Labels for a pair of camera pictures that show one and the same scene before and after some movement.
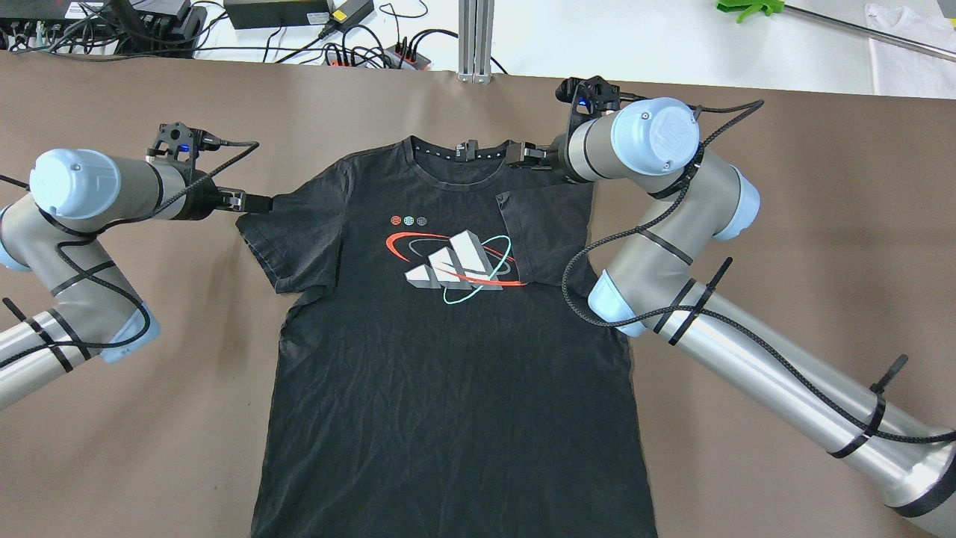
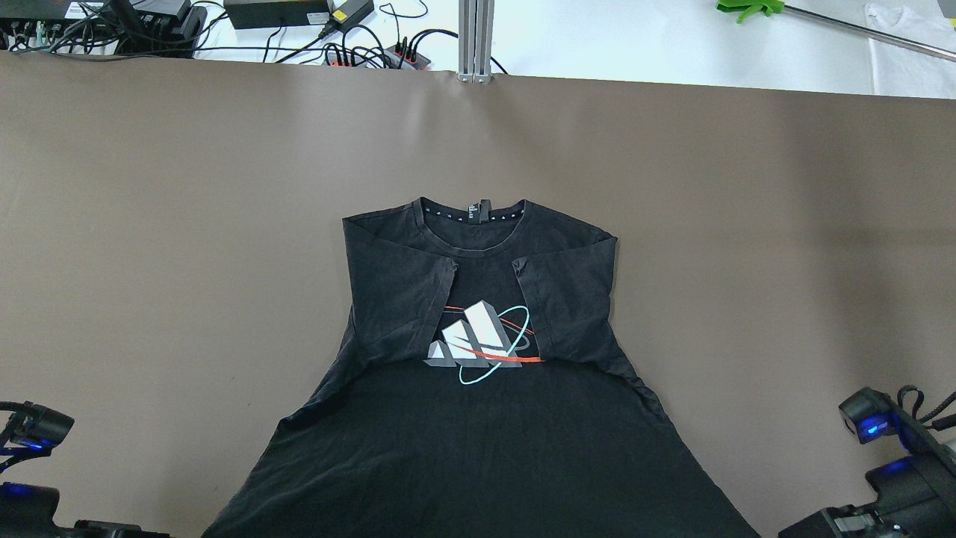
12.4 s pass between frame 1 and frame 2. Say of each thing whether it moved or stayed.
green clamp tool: stayed
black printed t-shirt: moved
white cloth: stayed
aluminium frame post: stayed
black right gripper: moved
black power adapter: stayed
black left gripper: moved
